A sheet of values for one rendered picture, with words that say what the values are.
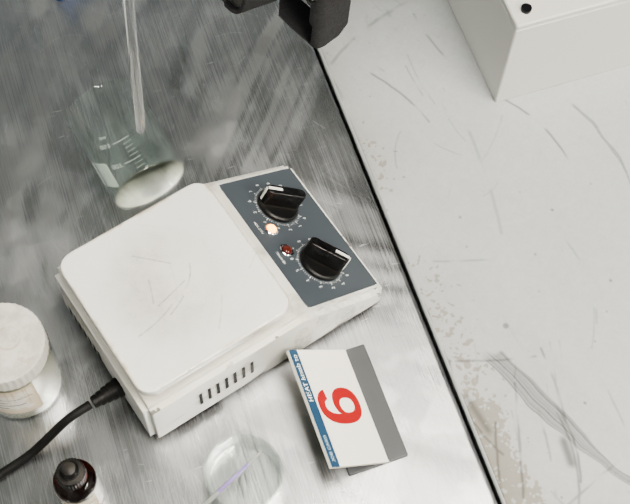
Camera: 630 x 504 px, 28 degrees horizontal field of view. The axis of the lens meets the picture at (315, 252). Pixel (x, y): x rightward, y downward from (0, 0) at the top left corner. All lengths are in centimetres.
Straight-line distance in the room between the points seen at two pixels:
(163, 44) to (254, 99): 9
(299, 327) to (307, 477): 11
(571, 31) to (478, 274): 20
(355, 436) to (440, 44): 36
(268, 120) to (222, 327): 23
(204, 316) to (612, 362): 31
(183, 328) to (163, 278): 4
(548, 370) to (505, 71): 24
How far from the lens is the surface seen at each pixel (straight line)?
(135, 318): 85
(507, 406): 93
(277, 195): 91
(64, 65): 106
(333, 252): 89
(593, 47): 104
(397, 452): 91
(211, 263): 86
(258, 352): 87
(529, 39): 98
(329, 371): 90
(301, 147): 101
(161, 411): 85
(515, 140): 103
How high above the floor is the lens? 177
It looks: 64 degrees down
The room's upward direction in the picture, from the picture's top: 3 degrees clockwise
